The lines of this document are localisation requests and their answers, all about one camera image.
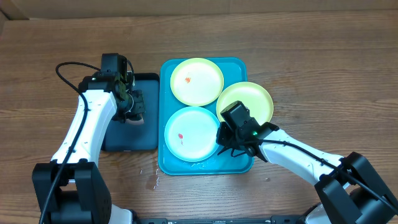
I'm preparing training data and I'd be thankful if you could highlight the light blue plate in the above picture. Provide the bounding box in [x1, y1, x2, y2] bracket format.
[164, 106, 220, 162]

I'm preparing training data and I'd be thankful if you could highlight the green orange sponge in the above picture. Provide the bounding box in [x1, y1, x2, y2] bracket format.
[126, 113, 144, 126]

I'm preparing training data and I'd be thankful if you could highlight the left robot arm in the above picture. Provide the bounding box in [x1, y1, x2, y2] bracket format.
[32, 71, 139, 223]

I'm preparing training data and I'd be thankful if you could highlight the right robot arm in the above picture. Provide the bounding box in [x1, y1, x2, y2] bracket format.
[216, 121, 397, 223]

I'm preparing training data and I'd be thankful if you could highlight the black water tray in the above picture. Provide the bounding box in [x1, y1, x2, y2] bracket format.
[101, 73, 160, 152]

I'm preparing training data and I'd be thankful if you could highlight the teal plastic tray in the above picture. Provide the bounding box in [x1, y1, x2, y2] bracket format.
[157, 57, 255, 176]

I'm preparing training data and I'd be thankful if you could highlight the yellow plate right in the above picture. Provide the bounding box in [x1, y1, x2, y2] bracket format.
[216, 82, 274, 124]

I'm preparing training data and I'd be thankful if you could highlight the yellow plate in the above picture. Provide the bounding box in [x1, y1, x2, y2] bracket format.
[216, 82, 274, 124]
[170, 58, 224, 106]

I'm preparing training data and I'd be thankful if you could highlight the yellow plate far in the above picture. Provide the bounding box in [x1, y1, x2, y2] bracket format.
[170, 58, 224, 106]

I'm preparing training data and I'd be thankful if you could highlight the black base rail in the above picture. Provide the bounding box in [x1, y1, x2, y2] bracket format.
[134, 215, 305, 224]

